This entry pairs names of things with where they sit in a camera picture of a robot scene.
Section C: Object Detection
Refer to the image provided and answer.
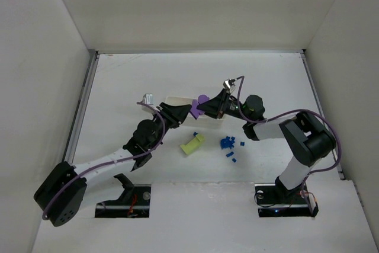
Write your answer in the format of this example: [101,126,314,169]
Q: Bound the purple flower lego block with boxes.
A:
[190,94,210,120]

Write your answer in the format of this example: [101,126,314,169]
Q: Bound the light green lego slide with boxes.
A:
[180,133,205,155]

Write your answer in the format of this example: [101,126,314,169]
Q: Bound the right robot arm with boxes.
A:
[197,89,337,198]

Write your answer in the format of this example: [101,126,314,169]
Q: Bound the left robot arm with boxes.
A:
[34,103,191,227]

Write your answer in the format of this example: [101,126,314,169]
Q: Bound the white three-compartment tray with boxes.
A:
[142,94,224,129]

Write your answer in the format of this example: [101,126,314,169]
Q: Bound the blue lego cluster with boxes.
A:
[220,136,235,149]

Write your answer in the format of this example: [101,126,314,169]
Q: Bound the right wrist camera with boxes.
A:
[223,78,236,93]

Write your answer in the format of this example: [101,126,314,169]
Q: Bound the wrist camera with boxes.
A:
[223,78,236,93]
[142,93,154,105]

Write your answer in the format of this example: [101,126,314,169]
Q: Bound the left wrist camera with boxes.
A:
[142,93,154,105]

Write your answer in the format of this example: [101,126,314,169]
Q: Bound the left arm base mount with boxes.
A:
[94,174,152,219]

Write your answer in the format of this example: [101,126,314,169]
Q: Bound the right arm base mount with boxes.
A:
[254,184,319,217]

